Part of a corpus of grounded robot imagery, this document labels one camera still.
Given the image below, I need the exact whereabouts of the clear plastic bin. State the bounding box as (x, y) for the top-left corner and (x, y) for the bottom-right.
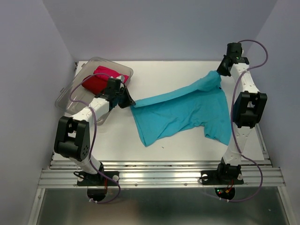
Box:
(55, 57), (133, 122)

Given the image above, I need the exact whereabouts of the pink rolled shirt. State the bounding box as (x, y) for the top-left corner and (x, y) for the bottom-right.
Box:
(93, 66), (129, 83)

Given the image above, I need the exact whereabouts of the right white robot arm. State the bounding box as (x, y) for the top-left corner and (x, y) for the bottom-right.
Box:
(217, 39), (269, 168)

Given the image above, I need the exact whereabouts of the turquoise t shirt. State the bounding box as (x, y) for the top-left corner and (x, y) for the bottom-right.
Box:
(131, 71), (232, 147)

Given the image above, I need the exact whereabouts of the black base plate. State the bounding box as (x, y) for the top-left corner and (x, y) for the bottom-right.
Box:
(200, 163), (244, 185)
(73, 171), (119, 187)

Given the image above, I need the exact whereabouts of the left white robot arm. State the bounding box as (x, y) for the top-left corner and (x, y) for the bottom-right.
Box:
(54, 78), (135, 185)

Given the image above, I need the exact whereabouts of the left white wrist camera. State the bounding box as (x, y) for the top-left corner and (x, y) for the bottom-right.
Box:
(117, 75), (125, 90)

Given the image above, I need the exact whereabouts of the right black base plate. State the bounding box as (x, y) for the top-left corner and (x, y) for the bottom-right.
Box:
(200, 163), (244, 185)

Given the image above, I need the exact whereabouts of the aluminium mounting rail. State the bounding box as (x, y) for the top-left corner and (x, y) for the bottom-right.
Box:
(38, 159), (285, 188)

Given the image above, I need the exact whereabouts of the dark red rolled shirt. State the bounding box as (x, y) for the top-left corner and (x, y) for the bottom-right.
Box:
(82, 75), (108, 95)

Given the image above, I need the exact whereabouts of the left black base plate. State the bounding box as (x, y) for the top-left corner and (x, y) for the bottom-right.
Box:
(73, 171), (119, 187)

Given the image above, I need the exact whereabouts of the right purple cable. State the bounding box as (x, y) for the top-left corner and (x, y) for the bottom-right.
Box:
(201, 39), (269, 204)

